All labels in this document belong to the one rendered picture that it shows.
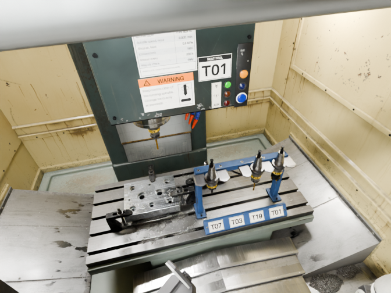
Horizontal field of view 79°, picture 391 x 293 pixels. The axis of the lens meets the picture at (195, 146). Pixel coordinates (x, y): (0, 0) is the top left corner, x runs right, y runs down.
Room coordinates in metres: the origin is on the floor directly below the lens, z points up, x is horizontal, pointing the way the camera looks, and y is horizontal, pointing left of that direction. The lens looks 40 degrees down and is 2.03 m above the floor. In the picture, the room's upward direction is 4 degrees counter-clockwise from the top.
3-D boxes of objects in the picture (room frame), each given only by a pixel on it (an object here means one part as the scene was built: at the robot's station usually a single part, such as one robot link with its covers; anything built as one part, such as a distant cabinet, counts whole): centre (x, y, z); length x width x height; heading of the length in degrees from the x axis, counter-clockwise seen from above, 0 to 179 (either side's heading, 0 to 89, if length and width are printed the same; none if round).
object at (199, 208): (0.78, 0.00, 1.05); 0.10 x 0.05 x 0.30; 10
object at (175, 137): (1.27, 0.25, 1.16); 0.48 x 0.05 x 0.51; 100
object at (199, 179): (0.73, -0.01, 1.21); 0.07 x 0.05 x 0.01; 10
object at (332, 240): (0.94, -0.47, 0.75); 0.89 x 0.70 x 0.26; 10
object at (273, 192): (0.86, -0.43, 1.05); 0.10 x 0.05 x 0.30; 10
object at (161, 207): (0.85, 0.27, 0.97); 0.29 x 0.23 x 0.05; 100
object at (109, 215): (0.72, 0.41, 0.97); 0.13 x 0.03 x 0.15; 100
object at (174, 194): (0.85, 0.09, 0.97); 0.13 x 0.03 x 0.15; 100
